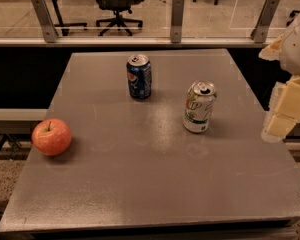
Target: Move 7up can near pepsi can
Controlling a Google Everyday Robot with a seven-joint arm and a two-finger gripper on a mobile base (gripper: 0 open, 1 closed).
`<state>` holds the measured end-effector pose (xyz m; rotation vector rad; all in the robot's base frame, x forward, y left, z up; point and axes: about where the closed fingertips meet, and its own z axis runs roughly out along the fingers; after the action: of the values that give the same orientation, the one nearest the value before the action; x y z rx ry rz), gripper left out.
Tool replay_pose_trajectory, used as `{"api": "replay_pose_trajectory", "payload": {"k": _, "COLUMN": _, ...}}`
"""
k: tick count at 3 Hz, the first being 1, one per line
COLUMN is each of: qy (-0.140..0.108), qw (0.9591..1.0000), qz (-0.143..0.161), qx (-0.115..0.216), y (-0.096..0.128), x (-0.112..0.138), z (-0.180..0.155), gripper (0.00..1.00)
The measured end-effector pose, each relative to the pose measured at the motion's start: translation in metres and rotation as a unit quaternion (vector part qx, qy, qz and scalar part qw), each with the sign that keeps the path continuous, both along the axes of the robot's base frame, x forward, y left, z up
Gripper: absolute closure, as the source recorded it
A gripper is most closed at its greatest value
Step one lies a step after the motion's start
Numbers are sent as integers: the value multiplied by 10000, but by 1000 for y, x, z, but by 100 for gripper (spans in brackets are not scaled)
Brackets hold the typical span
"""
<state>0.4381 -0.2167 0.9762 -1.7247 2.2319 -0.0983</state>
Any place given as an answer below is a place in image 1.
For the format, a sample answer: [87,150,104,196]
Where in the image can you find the black office chair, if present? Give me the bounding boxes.
[95,0,145,36]

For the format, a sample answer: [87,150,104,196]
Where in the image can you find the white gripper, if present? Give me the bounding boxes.
[259,13,300,143]

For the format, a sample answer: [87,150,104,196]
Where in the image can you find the black stand with base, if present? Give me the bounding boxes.
[51,0,87,36]

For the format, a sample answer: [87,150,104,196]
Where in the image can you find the metal railing bracket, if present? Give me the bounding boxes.
[170,0,184,43]
[31,0,58,43]
[250,0,280,43]

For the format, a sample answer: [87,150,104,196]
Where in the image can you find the blue pepsi can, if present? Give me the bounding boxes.
[126,54,152,99]

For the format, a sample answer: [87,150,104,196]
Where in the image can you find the right metal railing bracket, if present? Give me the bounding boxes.
[250,0,280,43]

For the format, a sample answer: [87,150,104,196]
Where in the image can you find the left metal railing bracket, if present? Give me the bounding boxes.
[31,0,58,43]

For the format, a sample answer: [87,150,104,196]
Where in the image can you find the red apple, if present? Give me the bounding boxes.
[31,118,72,156]

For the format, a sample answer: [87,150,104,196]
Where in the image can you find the middle metal railing bracket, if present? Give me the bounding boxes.
[170,0,184,43]

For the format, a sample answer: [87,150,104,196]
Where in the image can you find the white green 7up can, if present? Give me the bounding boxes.
[183,80,217,133]

